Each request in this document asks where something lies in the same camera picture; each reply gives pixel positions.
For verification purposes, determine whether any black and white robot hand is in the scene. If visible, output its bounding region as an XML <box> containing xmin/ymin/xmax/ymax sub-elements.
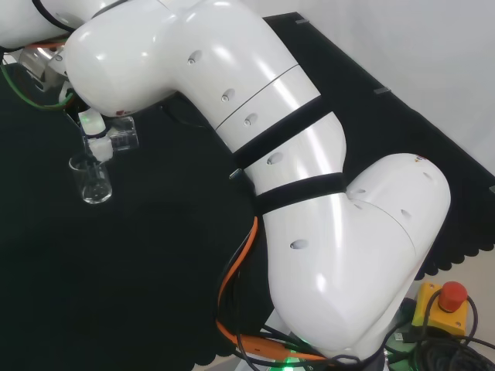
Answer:
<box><xmin>19</xmin><ymin>46</ymin><xmax>114</xmax><ymax>163</ymax></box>

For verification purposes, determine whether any small clear glass beaker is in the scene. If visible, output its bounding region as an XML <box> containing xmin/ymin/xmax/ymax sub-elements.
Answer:
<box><xmin>103</xmin><ymin>115</ymin><xmax>140</xmax><ymax>155</ymax></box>

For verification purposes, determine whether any tall clear glass beaker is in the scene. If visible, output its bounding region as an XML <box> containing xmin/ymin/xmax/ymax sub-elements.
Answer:
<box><xmin>68</xmin><ymin>154</ymin><xmax>114</xmax><ymax>205</ymax></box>

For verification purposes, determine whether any yellow stop button box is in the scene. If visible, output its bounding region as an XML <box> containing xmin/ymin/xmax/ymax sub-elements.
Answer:
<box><xmin>411</xmin><ymin>281</ymin><xmax>469</xmax><ymax>335</ymax></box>

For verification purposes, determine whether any green cable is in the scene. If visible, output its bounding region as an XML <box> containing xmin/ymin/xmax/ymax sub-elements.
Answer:
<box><xmin>0</xmin><ymin>63</ymin><xmax>77</xmax><ymax>112</ymax></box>

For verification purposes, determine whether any orange cable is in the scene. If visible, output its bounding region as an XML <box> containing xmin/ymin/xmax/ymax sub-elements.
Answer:
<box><xmin>215</xmin><ymin>216</ymin><xmax>332</xmax><ymax>363</ymax></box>

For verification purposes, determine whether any black cable bundle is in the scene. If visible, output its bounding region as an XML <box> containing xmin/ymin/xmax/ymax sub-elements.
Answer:
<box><xmin>398</xmin><ymin>295</ymin><xmax>495</xmax><ymax>371</ymax></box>

